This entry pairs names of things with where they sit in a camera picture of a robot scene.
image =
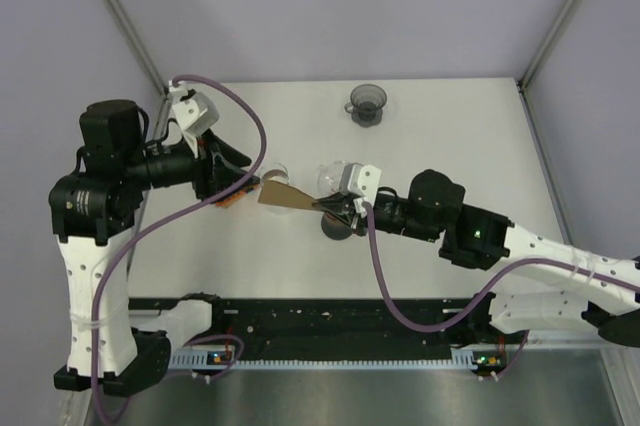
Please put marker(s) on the clear glass dripper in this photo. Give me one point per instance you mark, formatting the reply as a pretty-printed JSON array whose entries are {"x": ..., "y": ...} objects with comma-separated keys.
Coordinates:
[{"x": 330, "y": 179}]

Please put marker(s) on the orange coffee filter box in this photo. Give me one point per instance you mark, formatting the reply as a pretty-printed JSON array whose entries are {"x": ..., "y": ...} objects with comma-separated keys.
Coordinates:
[{"x": 236, "y": 196}]

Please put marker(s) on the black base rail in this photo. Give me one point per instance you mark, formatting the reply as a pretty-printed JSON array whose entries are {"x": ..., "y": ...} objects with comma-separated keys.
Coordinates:
[{"x": 342, "y": 330}]

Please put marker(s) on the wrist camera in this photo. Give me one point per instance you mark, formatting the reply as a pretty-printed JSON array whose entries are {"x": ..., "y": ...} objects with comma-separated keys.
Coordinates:
[
  {"x": 360, "y": 180},
  {"x": 194, "y": 112}
]

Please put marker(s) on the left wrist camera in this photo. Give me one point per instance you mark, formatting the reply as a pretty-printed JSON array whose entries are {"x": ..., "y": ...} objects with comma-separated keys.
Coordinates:
[{"x": 194, "y": 112}]

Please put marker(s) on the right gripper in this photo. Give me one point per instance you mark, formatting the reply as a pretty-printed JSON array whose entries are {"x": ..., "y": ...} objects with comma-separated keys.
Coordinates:
[{"x": 342, "y": 206}]

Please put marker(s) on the clear glass beaker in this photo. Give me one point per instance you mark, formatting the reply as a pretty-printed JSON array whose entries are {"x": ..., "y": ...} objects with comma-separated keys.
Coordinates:
[{"x": 278, "y": 173}]

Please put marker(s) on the grey plastic dripper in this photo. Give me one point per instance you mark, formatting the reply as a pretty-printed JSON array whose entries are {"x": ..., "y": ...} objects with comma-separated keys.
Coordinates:
[{"x": 366, "y": 105}]

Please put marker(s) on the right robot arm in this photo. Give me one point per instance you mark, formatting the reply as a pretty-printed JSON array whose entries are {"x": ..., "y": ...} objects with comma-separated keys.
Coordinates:
[{"x": 537, "y": 283}]

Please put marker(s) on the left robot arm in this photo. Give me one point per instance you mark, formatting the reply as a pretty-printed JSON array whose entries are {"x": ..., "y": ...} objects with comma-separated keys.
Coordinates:
[{"x": 93, "y": 215}]

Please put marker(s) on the grey slotted cable duct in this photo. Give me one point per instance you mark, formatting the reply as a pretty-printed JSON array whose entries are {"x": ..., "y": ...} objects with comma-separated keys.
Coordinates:
[{"x": 195, "y": 359}]

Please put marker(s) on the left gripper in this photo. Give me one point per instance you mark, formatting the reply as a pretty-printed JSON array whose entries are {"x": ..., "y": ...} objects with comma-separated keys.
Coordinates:
[{"x": 212, "y": 174}]

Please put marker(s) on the brown paper coffee filter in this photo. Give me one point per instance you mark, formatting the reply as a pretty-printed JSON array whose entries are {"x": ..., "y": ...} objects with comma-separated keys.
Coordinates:
[{"x": 286, "y": 196}]

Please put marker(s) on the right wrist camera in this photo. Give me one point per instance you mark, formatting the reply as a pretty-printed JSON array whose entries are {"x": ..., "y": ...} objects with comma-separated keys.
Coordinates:
[{"x": 360, "y": 180}]

